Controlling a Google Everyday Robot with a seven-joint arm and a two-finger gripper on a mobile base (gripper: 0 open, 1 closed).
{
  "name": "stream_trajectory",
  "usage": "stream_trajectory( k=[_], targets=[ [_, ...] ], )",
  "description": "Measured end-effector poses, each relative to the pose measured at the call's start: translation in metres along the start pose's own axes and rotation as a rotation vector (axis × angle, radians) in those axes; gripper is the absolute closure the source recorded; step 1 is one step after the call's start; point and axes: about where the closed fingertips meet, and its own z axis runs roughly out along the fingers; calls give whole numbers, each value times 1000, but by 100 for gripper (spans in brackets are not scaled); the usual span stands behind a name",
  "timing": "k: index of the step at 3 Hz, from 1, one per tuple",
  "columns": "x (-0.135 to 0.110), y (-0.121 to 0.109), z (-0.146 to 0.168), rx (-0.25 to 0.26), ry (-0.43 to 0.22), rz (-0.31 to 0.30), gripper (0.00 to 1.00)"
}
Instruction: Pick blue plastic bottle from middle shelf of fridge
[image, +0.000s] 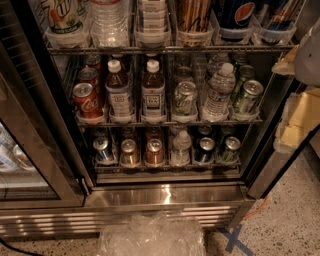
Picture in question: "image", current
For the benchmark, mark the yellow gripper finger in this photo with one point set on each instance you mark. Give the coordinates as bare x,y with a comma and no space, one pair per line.
285,66
301,114

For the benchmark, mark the tea bottle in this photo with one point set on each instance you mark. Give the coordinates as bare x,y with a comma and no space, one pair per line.
153,90
118,90

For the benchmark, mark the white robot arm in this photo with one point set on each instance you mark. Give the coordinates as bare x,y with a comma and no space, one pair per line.
307,60

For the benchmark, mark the dark bottle top shelf right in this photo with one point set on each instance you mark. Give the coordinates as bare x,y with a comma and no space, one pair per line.
278,18

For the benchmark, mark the open right fridge door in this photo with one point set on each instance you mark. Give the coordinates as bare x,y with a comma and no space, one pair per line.
275,164

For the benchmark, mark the pepsi bottle top shelf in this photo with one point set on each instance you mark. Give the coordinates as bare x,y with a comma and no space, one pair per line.
236,14

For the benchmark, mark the clear water bottle middle shelf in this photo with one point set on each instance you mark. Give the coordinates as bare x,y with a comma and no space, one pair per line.
221,85

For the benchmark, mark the clear water bottle shelf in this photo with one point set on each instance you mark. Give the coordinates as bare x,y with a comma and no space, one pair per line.
221,85
109,23

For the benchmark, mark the green can lower shelf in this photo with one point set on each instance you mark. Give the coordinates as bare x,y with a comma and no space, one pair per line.
230,150

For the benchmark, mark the dark blue can lower shelf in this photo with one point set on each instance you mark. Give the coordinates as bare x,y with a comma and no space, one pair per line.
204,150

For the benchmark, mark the gold bottle top shelf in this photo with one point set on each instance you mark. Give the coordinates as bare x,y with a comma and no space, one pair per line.
193,15

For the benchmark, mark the water bottle lower shelf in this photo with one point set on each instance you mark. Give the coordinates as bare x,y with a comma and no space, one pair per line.
180,149

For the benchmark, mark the white labelled bottle top shelf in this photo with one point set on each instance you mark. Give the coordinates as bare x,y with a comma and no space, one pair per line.
152,15

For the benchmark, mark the red can lower shelf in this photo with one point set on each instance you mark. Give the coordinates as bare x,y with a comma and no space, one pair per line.
154,151

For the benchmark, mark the gold can lower shelf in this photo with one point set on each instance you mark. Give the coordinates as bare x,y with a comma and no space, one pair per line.
129,152

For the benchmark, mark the clear water bottle top shelf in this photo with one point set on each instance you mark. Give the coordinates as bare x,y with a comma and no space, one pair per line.
109,23

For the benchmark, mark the blue can lower shelf left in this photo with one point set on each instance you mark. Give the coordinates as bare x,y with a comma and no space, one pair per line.
103,149

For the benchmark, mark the diet 7up bottle top shelf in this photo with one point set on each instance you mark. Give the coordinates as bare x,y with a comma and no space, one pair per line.
62,15

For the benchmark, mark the left glass fridge door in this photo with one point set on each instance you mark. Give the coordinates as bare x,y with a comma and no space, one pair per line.
39,131

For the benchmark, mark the green soda can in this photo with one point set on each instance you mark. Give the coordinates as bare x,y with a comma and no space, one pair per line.
244,73
248,97

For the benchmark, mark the front green soda can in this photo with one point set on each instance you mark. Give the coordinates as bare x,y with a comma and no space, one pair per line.
248,97

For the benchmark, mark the front diet lime soda can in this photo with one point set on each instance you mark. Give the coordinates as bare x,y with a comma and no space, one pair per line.
185,95

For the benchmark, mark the blue tape cross on floor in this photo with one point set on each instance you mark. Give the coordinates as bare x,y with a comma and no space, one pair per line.
233,240

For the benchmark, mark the clear plastic bag on floor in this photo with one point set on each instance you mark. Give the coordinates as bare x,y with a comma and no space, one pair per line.
159,235

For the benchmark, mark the red cola can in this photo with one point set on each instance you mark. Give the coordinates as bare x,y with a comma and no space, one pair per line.
93,61
89,75
87,100

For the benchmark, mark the front red cola can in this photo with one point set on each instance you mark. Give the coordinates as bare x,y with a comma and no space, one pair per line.
87,100

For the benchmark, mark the middle wire shelf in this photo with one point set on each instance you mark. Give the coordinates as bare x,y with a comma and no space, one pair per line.
172,123

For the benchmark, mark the wire shelf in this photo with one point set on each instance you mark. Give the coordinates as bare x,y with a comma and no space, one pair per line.
172,123
174,49

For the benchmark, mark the top wire shelf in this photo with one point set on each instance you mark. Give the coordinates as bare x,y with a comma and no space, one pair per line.
174,49

